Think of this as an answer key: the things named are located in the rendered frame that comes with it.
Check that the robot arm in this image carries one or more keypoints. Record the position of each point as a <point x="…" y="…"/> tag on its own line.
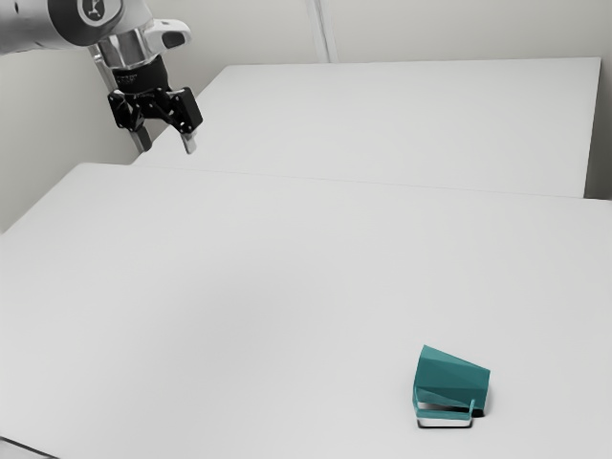
<point x="57" y="24"/>

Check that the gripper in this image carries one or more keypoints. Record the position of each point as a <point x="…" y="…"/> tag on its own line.
<point x="141" y="76"/>

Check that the teal faceted mug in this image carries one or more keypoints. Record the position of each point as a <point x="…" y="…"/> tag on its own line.
<point x="447" y="373"/>

